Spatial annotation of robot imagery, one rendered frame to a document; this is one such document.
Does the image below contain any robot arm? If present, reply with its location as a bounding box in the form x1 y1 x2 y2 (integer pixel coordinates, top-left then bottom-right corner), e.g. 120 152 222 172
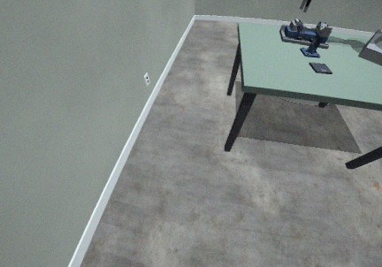
374 35 382 49

